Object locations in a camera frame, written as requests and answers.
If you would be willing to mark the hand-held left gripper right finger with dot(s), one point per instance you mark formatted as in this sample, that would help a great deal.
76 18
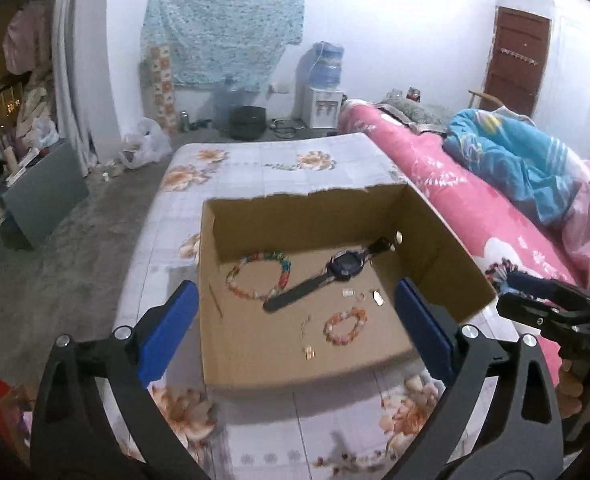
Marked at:
425 330

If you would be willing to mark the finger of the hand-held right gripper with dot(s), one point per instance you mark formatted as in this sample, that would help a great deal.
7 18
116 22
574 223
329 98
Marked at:
525 282
520 307

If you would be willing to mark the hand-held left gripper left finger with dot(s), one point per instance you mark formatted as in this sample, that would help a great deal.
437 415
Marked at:
170 330

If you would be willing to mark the silver pendant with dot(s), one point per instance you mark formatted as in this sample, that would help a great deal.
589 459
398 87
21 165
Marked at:
378 299

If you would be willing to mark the brown cardboard box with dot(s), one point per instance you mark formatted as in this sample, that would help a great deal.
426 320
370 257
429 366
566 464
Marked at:
255 350

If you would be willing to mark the black wrist watch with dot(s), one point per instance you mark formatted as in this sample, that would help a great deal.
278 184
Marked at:
342 265

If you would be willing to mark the small gold earring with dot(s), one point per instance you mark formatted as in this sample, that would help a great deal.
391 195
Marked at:
308 353

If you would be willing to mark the person's right hand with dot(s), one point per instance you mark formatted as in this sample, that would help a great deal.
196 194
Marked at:
570 390

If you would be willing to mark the blue patterned quilt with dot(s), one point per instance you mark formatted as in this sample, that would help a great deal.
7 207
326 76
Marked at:
515 160

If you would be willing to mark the pink floral blanket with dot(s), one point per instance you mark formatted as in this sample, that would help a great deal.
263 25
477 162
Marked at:
450 185

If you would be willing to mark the grey box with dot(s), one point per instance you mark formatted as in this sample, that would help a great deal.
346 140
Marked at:
45 195

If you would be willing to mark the white plastic bag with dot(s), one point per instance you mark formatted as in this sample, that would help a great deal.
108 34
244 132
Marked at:
145 145

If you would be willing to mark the wooden chair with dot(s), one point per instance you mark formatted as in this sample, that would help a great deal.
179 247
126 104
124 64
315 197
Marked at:
477 94

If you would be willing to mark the grey patterned pillow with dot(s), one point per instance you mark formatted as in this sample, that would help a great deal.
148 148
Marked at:
420 112

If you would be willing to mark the small thermos flask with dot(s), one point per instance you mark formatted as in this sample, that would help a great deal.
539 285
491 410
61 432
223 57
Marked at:
185 121

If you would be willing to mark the black pot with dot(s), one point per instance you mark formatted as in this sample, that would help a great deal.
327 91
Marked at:
247 122

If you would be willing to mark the brown wooden door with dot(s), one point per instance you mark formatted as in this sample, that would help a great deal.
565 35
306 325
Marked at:
517 50

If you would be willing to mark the clear water jug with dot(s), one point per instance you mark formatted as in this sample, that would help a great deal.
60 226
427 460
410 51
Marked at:
227 100

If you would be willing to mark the white water dispenser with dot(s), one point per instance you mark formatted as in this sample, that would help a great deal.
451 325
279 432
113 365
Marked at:
320 107

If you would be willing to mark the pile of light clothes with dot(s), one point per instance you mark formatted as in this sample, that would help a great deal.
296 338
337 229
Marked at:
37 110

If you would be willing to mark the blue water bottle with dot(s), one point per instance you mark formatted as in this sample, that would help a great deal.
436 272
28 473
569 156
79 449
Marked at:
327 67

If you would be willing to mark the white curtain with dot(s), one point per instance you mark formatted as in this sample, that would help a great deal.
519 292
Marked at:
70 60

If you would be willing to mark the pink hanging garment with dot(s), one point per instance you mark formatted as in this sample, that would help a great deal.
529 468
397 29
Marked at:
25 40

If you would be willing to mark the blue floral wall cloth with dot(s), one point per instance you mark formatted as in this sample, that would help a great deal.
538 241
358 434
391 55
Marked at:
225 25

